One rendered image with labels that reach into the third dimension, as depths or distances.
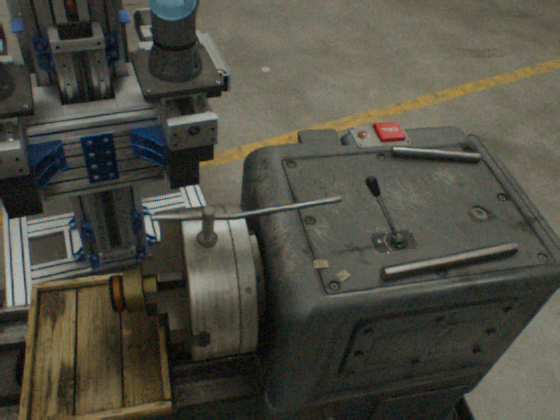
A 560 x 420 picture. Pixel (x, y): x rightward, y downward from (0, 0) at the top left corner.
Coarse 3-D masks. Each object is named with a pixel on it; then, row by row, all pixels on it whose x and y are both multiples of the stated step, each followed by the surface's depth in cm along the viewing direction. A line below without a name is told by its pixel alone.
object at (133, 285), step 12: (120, 276) 108; (132, 276) 106; (144, 276) 108; (156, 276) 112; (120, 288) 105; (132, 288) 105; (144, 288) 106; (156, 288) 107; (120, 300) 105; (132, 300) 105; (144, 300) 106
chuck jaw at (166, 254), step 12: (168, 228) 107; (168, 240) 107; (180, 240) 108; (156, 252) 107; (168, 252) 108; (180, 252) 108; (144, 264) 107; (156, 264) 107; (168, 264) 108; (180, 264) 109
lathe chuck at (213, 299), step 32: (192, 224) 102; (224, 224) 103; (192, 256) 97; (224, 256) 98; (192, 288) 96; (224, 288) 97; (192, 320) 97; (224, 320) 98; (192, 352) 105; (224, 352) 104
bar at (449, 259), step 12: (468, 252) 98; (480, 252) 99; (492, 252) 99; (504, 252) 100; (516, 252) 102; (408, 264) 95; (420, 264) 95; (432, 264) 96; (444, 264) 97; (456, 264) 98; (384, 276) 94; (396, 276) 94
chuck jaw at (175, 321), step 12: (156, 300) 104; (168, 300) 105; (180, 300) 105; (156, 312) 106; (168, 312) 102; (180, 312) 102; (168, 324) 104; (180, 324) 100; (180, 336) 100; (192, 336) 101; (204, 336) 100
